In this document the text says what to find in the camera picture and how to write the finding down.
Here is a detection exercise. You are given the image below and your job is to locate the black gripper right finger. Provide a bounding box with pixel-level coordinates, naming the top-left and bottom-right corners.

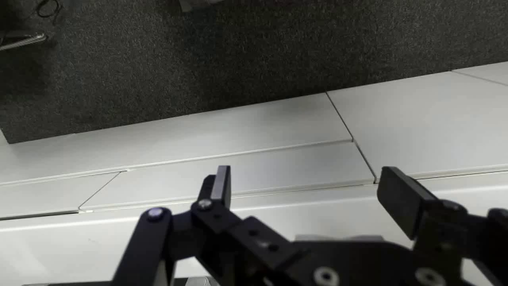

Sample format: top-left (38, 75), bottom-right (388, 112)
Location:
top-left (376, 166), bottom-right (508, 286)

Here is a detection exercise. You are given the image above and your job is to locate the white base cabinet unit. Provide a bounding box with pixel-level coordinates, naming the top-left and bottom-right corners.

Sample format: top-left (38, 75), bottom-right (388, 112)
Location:
top-left (0, 61), bottom-right (508, 286)

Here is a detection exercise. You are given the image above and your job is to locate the thin black floor cable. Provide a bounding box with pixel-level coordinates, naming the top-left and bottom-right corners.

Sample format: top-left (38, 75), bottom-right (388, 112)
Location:
top-left (35, 0), bottom-right (64, 20)

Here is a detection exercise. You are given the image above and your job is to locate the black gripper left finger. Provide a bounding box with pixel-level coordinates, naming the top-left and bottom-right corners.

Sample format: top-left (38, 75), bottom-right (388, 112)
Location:
top-left (110, 164), bottom-right (297, 286)

